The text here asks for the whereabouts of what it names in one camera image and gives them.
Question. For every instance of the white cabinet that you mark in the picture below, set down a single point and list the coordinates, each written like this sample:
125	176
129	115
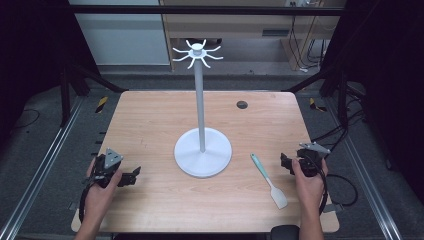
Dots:
123	40

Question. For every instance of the aluminium floor rail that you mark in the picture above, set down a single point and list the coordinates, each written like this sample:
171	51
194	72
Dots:
36	173
366	176

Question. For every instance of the grey table bracket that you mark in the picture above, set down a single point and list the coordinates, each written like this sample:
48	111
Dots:
333	208

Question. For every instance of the black horizontal frame bar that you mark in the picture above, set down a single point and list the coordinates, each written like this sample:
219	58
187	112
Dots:
200	10

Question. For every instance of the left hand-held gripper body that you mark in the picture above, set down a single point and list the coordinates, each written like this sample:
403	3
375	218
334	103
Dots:
111	159

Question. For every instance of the person's left hand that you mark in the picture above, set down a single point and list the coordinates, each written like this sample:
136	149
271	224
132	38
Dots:
98	200

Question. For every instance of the black table grommet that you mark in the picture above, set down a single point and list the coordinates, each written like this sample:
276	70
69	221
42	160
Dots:
242	104

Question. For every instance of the yellow black striped tape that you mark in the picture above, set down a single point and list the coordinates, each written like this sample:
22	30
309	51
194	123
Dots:
101	104

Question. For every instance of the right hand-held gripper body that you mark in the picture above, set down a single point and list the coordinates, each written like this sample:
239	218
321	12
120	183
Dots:
311	163

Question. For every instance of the person's right hand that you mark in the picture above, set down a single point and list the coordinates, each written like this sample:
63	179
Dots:
310	191

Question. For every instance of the white hook stand rack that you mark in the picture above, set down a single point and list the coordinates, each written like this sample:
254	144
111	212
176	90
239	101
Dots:
200	100

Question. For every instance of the black chair part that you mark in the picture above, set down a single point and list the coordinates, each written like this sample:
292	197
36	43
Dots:
285	232

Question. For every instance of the black metal frame stand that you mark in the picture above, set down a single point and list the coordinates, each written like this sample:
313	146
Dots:
342	96
65	96

